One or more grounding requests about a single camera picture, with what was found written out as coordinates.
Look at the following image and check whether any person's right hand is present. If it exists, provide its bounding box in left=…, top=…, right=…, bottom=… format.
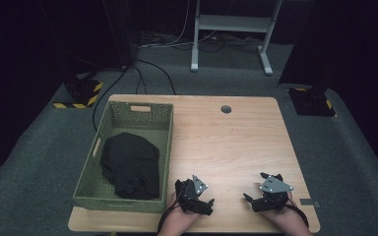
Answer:
left=260, top=191, right=304, bottom=229

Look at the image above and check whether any long black floor cable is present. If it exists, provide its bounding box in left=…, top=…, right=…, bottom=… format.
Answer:
left=92, top=67, right=129, bottom=132

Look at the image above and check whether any short black floor cable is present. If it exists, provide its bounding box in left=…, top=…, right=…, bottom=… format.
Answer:
left=132, top=63, right=148, bottom=95

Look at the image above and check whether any green woven basket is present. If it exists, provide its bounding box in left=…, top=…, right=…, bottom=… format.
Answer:
left=72, top=100, right=174, bottom=214

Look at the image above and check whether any curved black floor cable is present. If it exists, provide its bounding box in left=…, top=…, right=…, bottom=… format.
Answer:
left=135, top=58, right=177, bottom=96

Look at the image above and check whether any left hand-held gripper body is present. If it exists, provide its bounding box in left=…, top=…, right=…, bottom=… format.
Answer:
left=177, top=174, right=212, bottom=216

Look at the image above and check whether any bundle of floor cables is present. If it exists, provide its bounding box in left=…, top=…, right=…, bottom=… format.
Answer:
left=139, top=30, right=264, bottom=53

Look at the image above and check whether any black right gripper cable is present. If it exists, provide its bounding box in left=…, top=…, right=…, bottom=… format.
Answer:
left=286, top=202, right=310, bottom=229

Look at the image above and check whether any grey tape strip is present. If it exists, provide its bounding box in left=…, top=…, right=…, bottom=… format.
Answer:
left=299, top=198, right=321, bottom=208

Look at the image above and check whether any person's left hand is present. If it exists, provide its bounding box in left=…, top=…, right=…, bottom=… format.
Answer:
left=159, top=192, right=202, bottom=232

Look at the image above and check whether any black cloth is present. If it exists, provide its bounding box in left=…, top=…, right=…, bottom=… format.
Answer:
left=99, top=131, right=161, bottom=201

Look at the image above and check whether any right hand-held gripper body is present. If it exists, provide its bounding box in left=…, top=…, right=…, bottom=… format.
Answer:
left=251, top=172, right=294, bottom=212

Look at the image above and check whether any hazard-striped black stand base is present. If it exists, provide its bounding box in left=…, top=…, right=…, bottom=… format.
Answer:
left=287, top=86, right=338, bottom=117
left=52, top=73, right=104, bottom=110

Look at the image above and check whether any white cable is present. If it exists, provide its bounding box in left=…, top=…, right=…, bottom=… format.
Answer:
left=137, top=0, right=218, bottom=50

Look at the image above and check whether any grey metal stand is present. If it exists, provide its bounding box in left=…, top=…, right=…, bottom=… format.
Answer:
left=190, top=0, right=284, bottom=77

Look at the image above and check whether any black upright pole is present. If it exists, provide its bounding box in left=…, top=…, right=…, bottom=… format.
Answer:
left=101, top=0, right=138, bottom=72

